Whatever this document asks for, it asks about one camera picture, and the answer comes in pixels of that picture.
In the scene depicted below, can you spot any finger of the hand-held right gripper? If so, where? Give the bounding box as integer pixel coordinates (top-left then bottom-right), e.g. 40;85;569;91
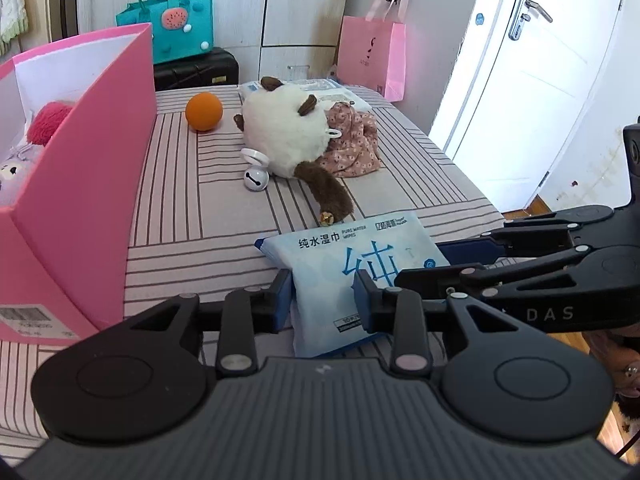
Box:
435;205;616;267
395;246;598;305

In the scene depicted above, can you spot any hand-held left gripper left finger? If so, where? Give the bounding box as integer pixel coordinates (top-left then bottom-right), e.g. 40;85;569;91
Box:
122;269;296;380

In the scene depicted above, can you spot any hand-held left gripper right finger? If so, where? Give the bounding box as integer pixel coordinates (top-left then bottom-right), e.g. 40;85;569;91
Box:
354;269;531;376

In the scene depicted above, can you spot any blue wet wipes pack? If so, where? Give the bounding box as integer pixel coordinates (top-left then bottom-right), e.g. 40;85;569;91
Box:
254;211;451;358

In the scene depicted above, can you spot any white round robot keychain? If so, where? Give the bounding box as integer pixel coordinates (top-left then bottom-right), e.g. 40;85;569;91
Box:
240;148;271;192

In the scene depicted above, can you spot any pink floral cloth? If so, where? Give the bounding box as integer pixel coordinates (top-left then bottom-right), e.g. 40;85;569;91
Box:
320;101;382;178

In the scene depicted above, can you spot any white brown plush toy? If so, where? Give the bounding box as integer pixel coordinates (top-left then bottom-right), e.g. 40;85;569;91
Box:
233;76;356;225

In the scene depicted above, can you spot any white wet wipes pack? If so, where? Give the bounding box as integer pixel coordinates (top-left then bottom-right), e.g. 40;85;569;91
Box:
237;79;372;111

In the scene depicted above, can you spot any orange ball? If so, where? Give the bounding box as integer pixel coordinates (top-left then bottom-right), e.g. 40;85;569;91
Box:
185;92;224;132

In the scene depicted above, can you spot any pink cardboard box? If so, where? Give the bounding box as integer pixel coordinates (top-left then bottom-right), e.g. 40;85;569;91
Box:
0;22;157;343

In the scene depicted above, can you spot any red fluffy plush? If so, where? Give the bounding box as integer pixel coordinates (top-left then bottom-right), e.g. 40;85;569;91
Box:
26;101;76;147

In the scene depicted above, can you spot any person's right hand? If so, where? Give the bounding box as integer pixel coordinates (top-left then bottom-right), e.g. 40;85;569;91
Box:
582;332;640;416

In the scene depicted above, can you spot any white door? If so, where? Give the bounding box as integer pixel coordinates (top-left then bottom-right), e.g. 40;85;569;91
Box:
430;0;628;213

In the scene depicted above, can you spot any pink paper bag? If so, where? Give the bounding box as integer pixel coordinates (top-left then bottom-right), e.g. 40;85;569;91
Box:
336;0;407;103

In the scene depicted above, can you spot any black suitcase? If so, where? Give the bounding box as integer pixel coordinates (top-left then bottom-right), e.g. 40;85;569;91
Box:
152;47;240;92

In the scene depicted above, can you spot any teal felt handbag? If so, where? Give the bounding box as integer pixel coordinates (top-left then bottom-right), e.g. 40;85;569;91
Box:
116;0;213;65

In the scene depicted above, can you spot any light grey wardrobe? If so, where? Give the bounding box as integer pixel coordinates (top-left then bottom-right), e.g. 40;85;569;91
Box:
75;0;353;91

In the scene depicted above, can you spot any light wooden cabinet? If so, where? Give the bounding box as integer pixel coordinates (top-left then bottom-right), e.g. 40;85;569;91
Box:
20;0;78;43

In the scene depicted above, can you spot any white green fleece robe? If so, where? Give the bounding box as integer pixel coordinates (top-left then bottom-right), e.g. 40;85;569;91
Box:
0;0;28;56

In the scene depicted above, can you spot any silver door handle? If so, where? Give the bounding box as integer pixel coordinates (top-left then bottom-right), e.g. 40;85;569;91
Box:
508;0;553;41

